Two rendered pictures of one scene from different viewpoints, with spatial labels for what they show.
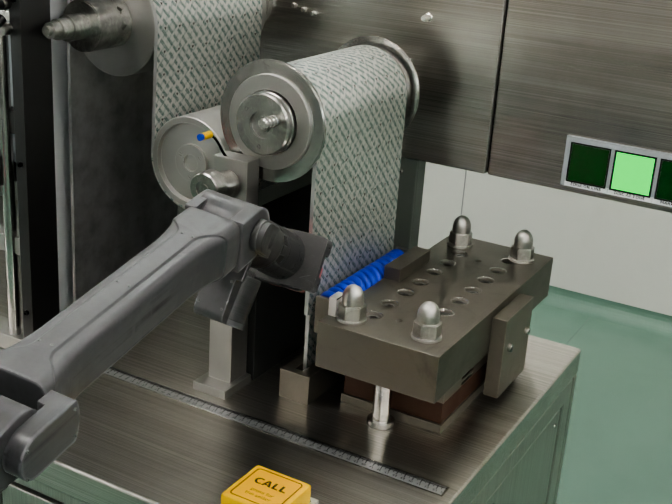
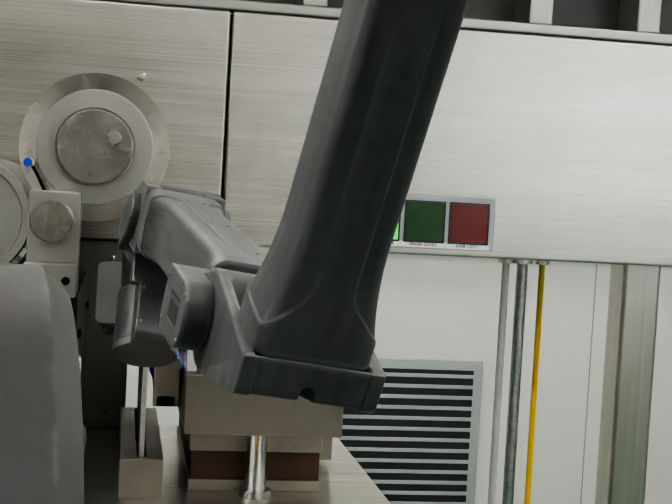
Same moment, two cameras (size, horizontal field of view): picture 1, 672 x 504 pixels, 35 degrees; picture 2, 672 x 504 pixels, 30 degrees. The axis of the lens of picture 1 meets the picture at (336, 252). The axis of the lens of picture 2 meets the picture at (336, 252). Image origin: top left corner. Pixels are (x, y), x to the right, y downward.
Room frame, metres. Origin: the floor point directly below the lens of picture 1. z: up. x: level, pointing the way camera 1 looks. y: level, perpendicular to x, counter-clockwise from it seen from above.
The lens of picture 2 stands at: (0.08, 0.66, 1.22)
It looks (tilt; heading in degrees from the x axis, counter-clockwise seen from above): 3 degrees down; 322
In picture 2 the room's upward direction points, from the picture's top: 3 degrees clockwise
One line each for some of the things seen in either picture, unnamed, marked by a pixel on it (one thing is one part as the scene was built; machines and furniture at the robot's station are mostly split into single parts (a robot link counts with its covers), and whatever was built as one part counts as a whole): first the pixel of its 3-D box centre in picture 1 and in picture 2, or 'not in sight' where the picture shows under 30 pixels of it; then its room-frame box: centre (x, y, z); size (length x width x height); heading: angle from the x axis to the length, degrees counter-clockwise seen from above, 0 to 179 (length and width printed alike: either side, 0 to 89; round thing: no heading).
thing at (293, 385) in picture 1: (348, 347); (139, 448); (1.31, -0.03, 0.92); 0.28 x 0.04 x 0.04; 152
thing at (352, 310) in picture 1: (352, 302); not in sight; (1.16, -0.02, 1.05); 0.04 x 0.04 x 0.04
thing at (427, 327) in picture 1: (428, 319); not in sight; (1.12, -0.11, 1.05); 0.04 x 0.04 x 0.04
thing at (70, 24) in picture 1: (63, 28); not in sight; (1.27, 0.35, 1.33); 0.06 x 0.03 x 0.03; 152
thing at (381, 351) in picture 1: (444, 306); (246, 375); (1.28, -0.15, 1.00); 0.40 x 0.16 x 0.06; 152
